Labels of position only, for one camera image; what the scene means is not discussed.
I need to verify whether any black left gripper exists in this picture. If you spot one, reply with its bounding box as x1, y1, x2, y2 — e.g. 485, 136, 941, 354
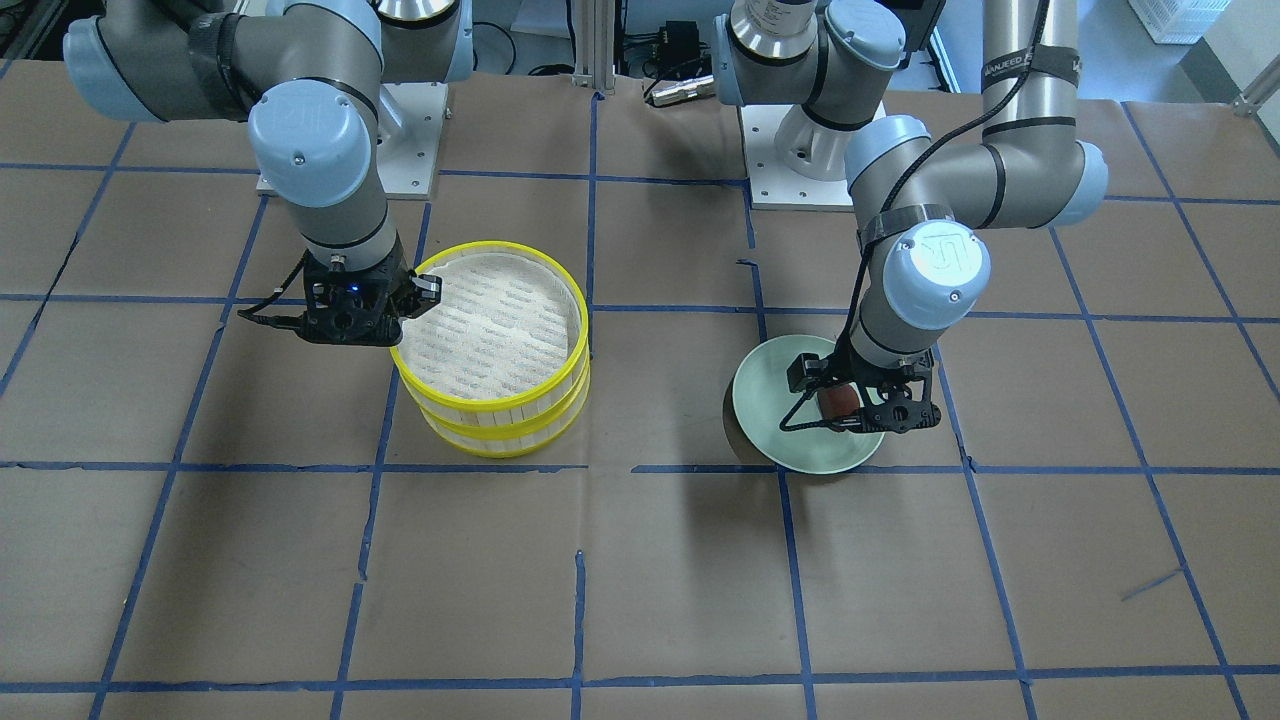
780, 350, 941, 434

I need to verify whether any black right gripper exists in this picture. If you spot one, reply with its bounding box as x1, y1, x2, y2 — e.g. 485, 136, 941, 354
303, 250, 443, 346

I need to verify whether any brown bun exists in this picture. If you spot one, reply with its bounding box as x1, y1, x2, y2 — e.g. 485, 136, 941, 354
815, 384, 861, 421

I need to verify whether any yellow rimmed steamer layer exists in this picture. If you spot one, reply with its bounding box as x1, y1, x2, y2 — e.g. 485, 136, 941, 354
390, 350, 591, 459
390, 240, 588, 413

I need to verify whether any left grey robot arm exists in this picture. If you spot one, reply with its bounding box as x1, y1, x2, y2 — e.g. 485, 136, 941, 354
712, 1, 1108, 433

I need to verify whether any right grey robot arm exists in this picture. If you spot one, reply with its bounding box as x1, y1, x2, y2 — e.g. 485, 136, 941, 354
61, 1, 474, 347

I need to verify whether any mint green plate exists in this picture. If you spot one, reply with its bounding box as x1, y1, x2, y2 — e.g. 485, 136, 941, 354
732, 334, 884, 475

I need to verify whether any black power adapter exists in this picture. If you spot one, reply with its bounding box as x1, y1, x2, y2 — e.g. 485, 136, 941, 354
654, 20, 701, 65

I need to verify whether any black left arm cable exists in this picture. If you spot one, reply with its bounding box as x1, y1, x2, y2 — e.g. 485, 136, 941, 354
845, 0, 1061, 351

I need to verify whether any aluminium frame post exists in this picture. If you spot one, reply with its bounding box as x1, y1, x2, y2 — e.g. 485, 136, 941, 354
568, 1, 622, 97

